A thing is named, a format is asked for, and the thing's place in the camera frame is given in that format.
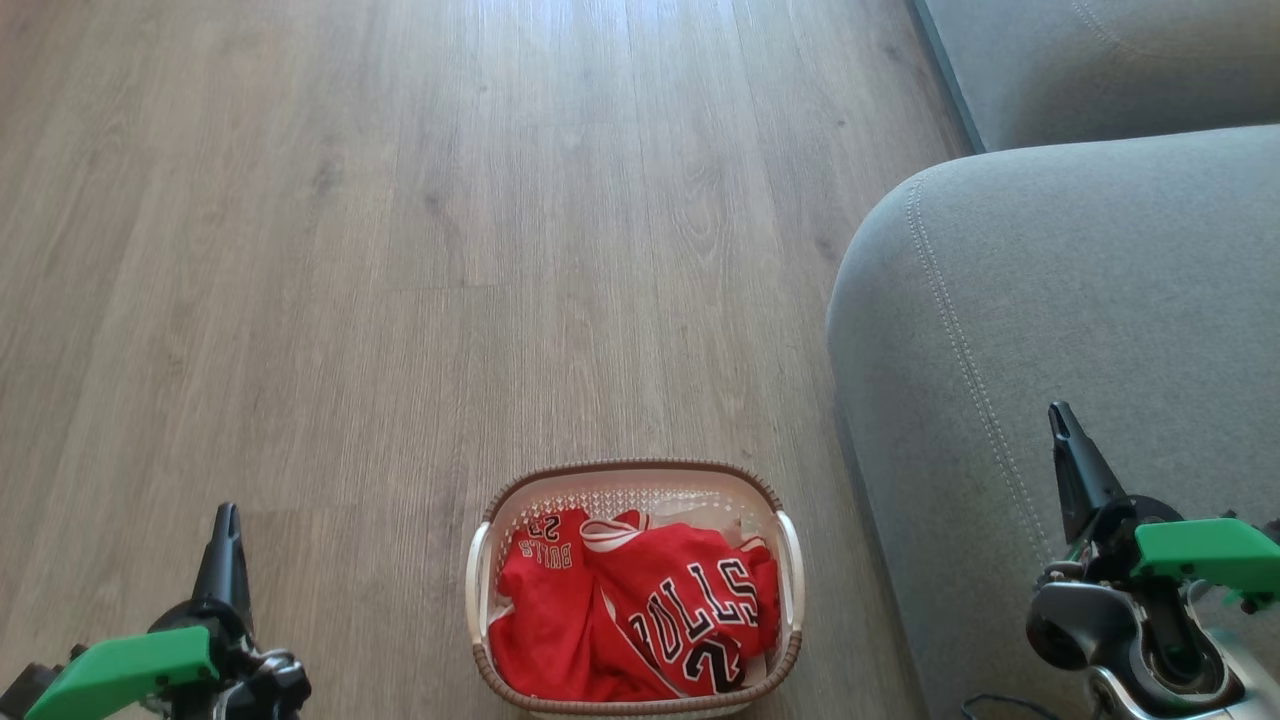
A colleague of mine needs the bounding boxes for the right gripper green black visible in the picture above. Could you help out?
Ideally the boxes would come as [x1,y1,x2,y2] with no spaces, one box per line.
[1049,402,1280,613]

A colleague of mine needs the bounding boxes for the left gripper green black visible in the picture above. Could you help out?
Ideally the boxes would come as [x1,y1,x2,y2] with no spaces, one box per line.
[25,502,252,720]

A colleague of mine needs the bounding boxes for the red Bulls shorts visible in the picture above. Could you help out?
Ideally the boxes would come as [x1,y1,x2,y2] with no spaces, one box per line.
[488,508,681,703]

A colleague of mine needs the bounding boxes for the red Bulls jersey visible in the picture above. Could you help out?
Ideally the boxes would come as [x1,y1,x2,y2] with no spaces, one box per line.
[582,510,781,698]

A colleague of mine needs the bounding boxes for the grey sofa with yellow back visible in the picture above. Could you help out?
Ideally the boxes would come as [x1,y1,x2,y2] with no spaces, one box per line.
[826,0,1280,720]

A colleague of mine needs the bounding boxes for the white woven-rim laundry basket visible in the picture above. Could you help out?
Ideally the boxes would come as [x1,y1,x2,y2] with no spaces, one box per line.
[465,459,806,719]

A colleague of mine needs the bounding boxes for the thin black cable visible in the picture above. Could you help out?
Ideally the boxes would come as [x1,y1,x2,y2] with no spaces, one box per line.
[962,693,1061,720]

